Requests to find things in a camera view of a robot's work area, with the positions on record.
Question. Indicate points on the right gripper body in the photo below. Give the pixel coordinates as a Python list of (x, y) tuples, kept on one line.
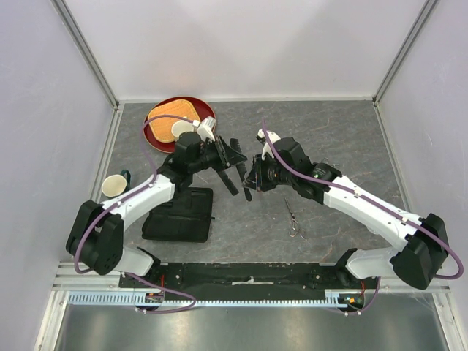
[(268, 175)]

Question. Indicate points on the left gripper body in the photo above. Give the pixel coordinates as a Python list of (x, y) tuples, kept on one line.
[(213, 156)]

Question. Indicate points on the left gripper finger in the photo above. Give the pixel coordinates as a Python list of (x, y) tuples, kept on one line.
[(242, 172), (235, 145)]

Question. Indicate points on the black comb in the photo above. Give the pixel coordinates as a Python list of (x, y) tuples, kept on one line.
[(227, 182)]

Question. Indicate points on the black tool case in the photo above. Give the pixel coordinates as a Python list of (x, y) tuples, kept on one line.
[(185, 218)]

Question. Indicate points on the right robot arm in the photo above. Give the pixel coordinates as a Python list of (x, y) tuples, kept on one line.
[(417, 245)]

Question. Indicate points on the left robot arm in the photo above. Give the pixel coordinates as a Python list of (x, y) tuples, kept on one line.
[(96, 240)]

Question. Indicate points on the red round tray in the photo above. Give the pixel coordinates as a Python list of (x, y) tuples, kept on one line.
[(203, 109)]

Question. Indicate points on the pale green cup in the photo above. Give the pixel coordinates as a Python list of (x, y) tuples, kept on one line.
[(180, 127)]

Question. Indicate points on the silver scissors near front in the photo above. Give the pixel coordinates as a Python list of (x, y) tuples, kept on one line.
[(295, 229)]

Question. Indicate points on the silver scissors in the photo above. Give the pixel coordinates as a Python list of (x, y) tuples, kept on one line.
[(295, 229), (334, 165)]

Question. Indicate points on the silver scissors at back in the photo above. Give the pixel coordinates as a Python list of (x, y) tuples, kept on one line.
[(334, 165)]

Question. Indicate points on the orange woven mat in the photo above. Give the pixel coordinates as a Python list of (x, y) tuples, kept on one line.
[(161, 127)]

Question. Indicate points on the dark green mug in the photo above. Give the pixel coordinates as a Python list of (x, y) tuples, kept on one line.
[(116, 184)]

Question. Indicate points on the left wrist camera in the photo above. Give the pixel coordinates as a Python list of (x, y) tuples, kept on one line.
[(206, 129)]

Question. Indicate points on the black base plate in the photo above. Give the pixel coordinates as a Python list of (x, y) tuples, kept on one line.
[(255, 280)]

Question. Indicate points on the grey slotted cable duct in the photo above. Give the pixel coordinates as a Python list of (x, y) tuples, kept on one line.
[(145, 299)]

